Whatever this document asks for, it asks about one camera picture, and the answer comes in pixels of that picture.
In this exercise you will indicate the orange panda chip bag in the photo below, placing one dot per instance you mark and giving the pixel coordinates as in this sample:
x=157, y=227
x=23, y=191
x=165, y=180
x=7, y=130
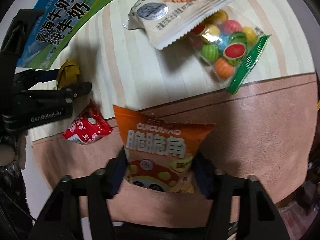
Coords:
x=159, y=154

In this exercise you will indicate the beige oat snack bag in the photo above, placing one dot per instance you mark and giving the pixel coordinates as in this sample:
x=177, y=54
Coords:
x=165, y=21

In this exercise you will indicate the colourful fruit candy bag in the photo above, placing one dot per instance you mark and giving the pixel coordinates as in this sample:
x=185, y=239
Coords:
x=230, y=44

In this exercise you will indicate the red chocolate snack bag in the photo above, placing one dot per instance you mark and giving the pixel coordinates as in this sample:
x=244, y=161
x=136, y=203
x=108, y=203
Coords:
x=88, y=127

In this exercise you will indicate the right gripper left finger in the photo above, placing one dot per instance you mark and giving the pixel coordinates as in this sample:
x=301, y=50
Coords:
x=61, y=215

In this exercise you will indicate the yellow snack packet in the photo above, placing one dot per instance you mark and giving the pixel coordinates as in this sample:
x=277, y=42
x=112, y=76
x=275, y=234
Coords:
x=68, y=74

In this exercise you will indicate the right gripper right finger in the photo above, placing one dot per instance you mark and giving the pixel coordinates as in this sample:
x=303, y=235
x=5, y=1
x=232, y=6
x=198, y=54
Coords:
x=258, y=217

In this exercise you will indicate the blue green milk carton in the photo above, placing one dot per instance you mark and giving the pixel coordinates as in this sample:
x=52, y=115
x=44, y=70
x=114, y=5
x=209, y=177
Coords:
x=53, y=30

